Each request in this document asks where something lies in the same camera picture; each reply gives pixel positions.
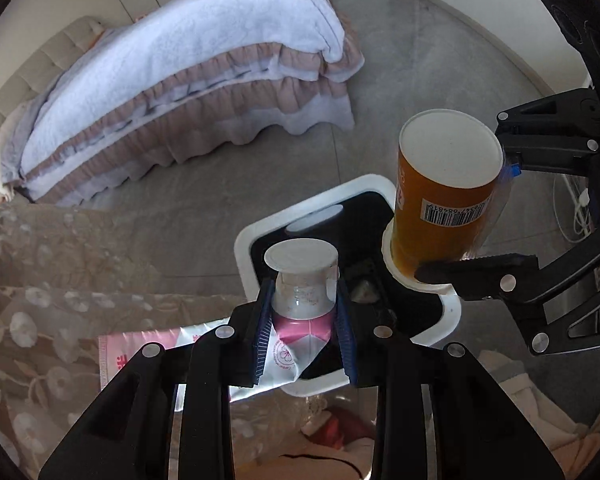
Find white bed pillow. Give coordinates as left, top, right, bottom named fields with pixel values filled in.
left=0, top=102, right=46, bottom=198

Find beige floral tablecloth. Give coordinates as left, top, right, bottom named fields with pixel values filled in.
left=0, top=202, right=261, bottom=471

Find orange paper cup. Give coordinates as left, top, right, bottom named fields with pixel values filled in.
left=390, top=109, right=505, bottom=281

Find white power cable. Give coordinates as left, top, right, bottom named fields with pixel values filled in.
left=552, top=175, right=595, bottom=246

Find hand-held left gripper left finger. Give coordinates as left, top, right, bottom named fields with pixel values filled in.
left=39, top=277, right=276, bottom=480

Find pink plastic packet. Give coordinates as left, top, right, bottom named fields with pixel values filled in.
left=99, top=327, right=231, bottom=396

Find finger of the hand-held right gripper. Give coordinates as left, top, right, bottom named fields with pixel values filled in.
left=495, top=87, right=600, bottom=177
left=414, top=205, right=600, bottom=357

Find beige upholstered bed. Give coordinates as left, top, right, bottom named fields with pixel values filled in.
left=0, top=0, right=366, bottom=206

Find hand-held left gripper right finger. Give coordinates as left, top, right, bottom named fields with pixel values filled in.
left=334, top=277, right=566, bottom=480

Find white waste bin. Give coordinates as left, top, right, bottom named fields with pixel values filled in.
left=234, top=174, right=463, bottom=398

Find light quilted bed blanket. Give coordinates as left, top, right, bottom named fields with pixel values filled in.
left=20, top=0, right=346, bottom=176

